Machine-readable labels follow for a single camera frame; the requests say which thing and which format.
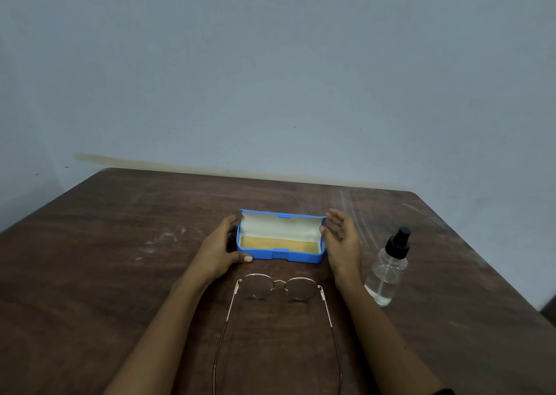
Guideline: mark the person's right hand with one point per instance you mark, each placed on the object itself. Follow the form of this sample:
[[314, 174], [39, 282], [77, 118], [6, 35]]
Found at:
[[345, 247]]

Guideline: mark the person's left hand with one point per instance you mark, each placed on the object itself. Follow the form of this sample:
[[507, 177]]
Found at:
[[213, 251]]

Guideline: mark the clear spray bottle black cap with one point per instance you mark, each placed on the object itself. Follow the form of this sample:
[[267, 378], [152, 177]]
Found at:
[[386, 273]]

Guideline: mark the metal-framed eyeglasses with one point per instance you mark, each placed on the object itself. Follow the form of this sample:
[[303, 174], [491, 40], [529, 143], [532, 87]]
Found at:
[[299, 289]]

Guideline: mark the blue glasses case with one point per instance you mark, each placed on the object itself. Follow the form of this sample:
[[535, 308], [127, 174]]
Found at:
[[282, 258]]

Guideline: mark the yellow cleaning cloth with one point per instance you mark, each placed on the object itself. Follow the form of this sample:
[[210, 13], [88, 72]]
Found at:
[[278, 245]]

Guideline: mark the person's black clothing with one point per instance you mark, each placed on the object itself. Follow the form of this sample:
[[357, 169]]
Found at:
[[444, 392]]

